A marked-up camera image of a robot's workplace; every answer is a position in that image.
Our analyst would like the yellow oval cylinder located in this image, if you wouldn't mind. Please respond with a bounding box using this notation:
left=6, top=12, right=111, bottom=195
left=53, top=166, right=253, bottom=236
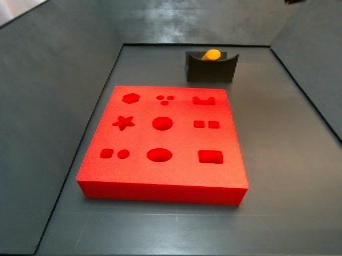
left=202, top=49, right=222, bottom=61

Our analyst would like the red foam shape board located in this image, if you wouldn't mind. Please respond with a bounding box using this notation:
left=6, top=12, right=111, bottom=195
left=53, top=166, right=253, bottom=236
left=77, top=86, right=249, bottom=206

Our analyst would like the black curved fixture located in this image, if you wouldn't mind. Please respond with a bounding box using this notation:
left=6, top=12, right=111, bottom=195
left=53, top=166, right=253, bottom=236
left=186, top=51, right=240, bottom=83

